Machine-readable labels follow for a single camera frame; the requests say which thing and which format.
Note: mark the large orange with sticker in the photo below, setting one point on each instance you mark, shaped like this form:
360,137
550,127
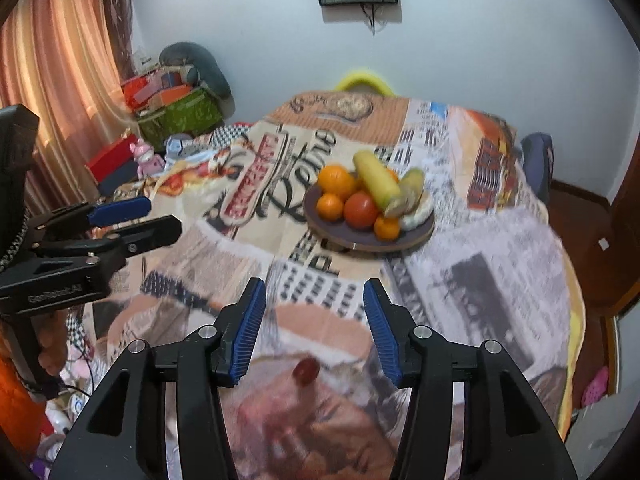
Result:
336,181

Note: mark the blue chair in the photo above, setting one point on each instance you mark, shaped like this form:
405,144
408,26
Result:
537,165

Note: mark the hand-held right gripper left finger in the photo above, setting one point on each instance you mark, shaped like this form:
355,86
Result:
247,330

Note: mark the red tomato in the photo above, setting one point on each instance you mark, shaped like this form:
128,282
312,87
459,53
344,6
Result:
361,210

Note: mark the green storage box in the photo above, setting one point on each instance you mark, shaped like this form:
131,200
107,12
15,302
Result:
190,115

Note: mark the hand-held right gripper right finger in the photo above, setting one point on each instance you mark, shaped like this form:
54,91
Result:
382,330

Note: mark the small white floor object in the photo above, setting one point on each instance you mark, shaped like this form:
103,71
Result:
605,244

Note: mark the orange pink curtain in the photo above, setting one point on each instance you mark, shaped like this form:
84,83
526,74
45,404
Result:
55,50

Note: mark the blue white cloth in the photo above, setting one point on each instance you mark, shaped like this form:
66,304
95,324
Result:
181,147

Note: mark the dark round plate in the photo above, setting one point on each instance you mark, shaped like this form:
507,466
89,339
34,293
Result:
360,241

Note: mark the printed blanket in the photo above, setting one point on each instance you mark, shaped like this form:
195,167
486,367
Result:
475,310

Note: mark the red box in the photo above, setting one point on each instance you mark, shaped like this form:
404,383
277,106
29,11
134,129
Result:
112,157

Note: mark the yellow curved frame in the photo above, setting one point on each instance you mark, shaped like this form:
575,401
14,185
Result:
365,77

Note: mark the pink shoe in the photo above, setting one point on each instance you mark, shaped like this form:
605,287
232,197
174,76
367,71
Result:
596,385

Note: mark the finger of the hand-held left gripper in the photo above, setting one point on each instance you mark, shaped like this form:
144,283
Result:
155,230
120,210

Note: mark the grey pillow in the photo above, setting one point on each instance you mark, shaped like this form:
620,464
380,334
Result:
210,65

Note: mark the small orange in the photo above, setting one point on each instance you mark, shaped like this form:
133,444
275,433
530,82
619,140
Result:
387,227

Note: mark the yellow-green banana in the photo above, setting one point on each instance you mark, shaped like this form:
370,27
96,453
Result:
413,185
377,180

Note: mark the pink plush toy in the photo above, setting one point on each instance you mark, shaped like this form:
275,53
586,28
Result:
145,160

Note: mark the person's left hand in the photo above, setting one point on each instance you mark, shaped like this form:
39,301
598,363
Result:
54,345

